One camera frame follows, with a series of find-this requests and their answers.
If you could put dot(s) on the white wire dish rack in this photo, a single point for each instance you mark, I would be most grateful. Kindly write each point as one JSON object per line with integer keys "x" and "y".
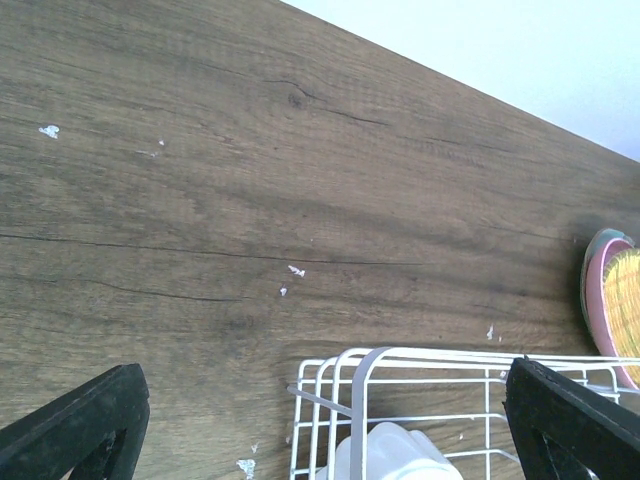
{"x": 452, "y": 397}

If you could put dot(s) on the white scalloped bowl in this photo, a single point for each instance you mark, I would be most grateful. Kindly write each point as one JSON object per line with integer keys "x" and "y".
{"x": 396, "y": 453}

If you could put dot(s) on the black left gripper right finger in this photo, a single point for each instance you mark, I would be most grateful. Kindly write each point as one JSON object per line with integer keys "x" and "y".
{"x": 563, "y": 430}

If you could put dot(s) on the pink plate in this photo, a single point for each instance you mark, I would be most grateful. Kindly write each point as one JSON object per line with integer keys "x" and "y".
{"x": 602, "y": 248}

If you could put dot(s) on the yellow woven bamboo tray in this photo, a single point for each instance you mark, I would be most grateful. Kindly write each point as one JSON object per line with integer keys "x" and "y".
{"x": 620, "y": 288}

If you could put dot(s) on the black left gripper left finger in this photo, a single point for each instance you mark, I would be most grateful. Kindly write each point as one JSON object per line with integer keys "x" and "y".
{"x": 95, "y": 431}

